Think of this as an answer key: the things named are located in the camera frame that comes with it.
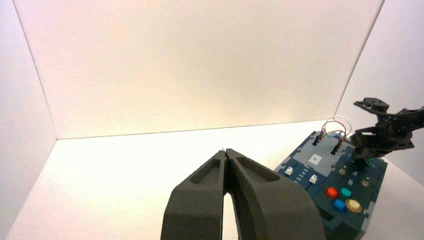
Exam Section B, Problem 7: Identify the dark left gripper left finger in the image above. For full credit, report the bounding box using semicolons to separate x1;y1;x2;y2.
160;149;228;240

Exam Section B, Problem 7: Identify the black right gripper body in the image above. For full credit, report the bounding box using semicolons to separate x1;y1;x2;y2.
353;97;416;152

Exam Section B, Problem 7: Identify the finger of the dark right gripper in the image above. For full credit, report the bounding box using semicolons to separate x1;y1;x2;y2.
351;129;373;161
368;131;394;160

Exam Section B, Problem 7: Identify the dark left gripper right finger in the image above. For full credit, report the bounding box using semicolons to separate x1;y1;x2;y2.
226;149;327;240

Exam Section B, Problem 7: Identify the dark teal control box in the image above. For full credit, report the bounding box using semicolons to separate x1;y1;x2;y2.
274;130;388;240

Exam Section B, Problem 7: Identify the red push button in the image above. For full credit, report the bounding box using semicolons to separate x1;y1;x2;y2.
324;187;340;200

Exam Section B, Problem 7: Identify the yellow push button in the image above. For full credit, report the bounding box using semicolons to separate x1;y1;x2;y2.
345;198;363;214

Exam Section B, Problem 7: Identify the blue push button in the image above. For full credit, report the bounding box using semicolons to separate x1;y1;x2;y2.
331;198;347;214

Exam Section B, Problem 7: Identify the red jumper cable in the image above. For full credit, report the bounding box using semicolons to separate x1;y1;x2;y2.
319;120;348;151

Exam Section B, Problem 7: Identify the white jumper cable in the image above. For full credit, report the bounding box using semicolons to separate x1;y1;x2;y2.
326;115;353;140

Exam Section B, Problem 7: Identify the black jumper cable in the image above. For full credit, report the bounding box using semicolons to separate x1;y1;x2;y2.
312;131;339;157

